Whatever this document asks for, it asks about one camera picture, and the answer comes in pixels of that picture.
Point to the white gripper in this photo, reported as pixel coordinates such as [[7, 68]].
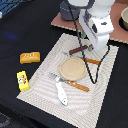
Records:
[[97, 29]]

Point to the brown toy sausage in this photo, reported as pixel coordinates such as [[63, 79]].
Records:
[[77, 49]]

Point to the yellow toy butter box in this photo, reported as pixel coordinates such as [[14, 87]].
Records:
[[22, 80]]

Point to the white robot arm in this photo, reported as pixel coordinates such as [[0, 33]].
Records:
[[96, 8]]

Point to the brown toy stove board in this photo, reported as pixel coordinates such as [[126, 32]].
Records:
[[119, 34]]

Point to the beige bowl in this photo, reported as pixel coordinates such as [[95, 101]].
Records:
[[124, 16]]

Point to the grey pot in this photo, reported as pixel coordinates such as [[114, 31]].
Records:
[[68, 13]]

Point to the round wooden plate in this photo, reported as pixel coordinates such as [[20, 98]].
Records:
[[72, 69]]

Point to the beige woven placemat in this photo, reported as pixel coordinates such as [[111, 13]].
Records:
[[83, 107]]

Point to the orange toy bread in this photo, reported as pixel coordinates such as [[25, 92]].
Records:
[[29, 57]]

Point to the blue striped cloth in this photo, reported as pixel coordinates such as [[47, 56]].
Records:
[[8, 5]]

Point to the knife with wooden handle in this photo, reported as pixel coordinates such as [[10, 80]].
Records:
[[87, 59]]

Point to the fork with wooden handle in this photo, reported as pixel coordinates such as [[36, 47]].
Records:
[[76, 85]]

